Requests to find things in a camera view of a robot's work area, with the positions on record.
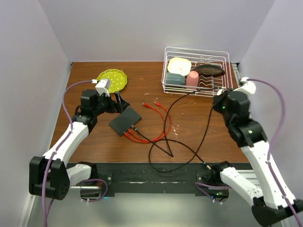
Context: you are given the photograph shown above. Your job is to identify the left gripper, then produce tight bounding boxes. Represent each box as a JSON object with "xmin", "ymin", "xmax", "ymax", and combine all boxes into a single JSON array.
[{"xmin": 93, "ymin": 91, "xmax": 129, "ymax": 116}]

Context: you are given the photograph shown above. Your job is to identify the black network switch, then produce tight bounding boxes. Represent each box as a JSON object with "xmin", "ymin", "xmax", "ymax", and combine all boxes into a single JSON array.
[{"xmin": 109, "ymin": 107, "xmax": 142, "ymax": 137}]

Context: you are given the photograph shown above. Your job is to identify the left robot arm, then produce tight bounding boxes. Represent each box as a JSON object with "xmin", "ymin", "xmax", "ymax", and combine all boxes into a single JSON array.
[{"xmin": 29, "ymin": 89, "xmax": 130, "ymax": 200}]

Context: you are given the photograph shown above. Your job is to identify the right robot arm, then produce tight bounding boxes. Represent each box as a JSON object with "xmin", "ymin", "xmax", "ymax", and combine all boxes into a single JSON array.
[{"xmin": 211, "ymin": 90, "xmax": 303, "ymax": 227}]

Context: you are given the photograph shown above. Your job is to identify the yellow-green plate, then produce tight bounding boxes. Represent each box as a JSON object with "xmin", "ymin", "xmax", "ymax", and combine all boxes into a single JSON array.
[{"xmin": 97, "ymin": 69, "xmax": 127, "ymax": 94}]

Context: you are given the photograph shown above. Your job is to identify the dark brown plate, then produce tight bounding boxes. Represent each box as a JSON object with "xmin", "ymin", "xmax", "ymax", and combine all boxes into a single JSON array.
[{"xmin": 192, "ymin": 64, "xmax": 226, "ymax": 77}]

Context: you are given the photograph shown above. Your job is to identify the pink cup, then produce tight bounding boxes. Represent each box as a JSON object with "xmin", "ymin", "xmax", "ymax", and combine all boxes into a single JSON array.
[{"xmin": 186, "ymin": 71, "xmax": 199, "ymax": 89}]

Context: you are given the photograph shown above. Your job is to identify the cream square bowl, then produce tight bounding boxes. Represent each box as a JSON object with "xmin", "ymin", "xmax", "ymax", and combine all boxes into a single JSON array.
[{"xmin": 167, "ymin": 57, "xmax": 192, "ymax": 76}]

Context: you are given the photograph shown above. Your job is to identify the grey-green cup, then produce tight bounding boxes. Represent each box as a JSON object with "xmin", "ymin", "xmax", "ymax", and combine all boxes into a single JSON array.
[{"xmin": 165, "ymin": 72, "xmax": 186, "ymax": 87}]

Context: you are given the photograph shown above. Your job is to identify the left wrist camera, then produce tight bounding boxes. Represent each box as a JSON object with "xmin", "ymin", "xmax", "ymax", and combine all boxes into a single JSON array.
[{"xmin": 95, "ymin": 79, "xmax": 111, "ymax": 96}]

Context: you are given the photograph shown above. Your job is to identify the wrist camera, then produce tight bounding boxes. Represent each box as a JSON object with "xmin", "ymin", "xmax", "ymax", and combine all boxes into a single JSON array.
[
  {"xmin": 95, "ymin": 79, "xmax": 111, "ymax": 96},
  {"xmin": 237, "ymin": 77, "xmax": 256, "ymax": 95}
]

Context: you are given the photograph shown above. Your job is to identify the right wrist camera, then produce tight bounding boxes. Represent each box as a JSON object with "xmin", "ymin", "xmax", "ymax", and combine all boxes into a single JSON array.
[{"xmin": 237, "ymin": 77, "xmax": 256, "ymax": 95}]

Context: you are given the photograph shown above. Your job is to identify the white wire dish rack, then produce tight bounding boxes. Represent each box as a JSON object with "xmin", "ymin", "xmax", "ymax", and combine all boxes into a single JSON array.
[{"xmin": 161, "ymin": 47, "xmax": 237, "ymax": 97}]

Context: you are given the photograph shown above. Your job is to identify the aluminium frame rail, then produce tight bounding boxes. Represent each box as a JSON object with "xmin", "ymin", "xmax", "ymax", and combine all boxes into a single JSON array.
[{"xmin": 231, "ymin": 63, "xmax": 261, "ymax": 188}]

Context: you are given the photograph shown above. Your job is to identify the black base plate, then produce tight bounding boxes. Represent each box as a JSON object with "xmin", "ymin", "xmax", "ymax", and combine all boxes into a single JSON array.
[{"xmin": 76, "ymin": 163, "xmax": 228, "ymax": 199}]

